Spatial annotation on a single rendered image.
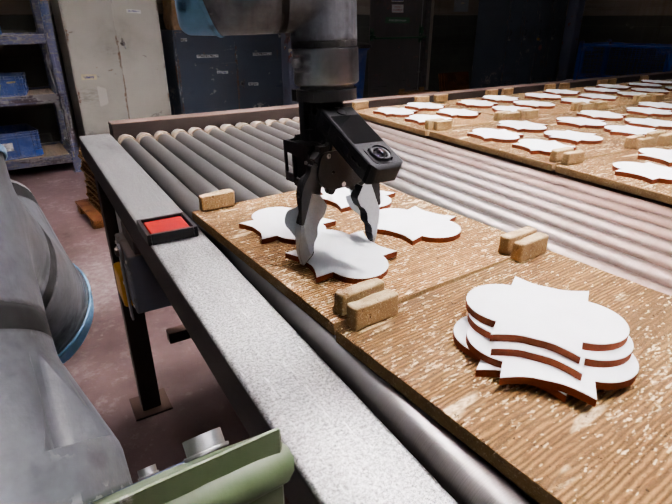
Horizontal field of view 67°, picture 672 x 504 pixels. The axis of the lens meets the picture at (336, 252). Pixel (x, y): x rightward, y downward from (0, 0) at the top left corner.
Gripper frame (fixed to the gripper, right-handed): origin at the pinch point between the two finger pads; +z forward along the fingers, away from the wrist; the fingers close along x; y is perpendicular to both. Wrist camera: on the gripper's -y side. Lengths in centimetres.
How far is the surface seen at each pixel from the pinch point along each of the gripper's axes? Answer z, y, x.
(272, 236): 0.1, 10.6, 4.5
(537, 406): 2.7, -31.4, 2.9
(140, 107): 30, 458, -94
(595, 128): 1, 30, -109
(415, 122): -1, 65, -73
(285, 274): 1.2, 0.8, 8.1
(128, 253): 9.8, 43.2, 17.8
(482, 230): 1.8, -3.4, -23.1
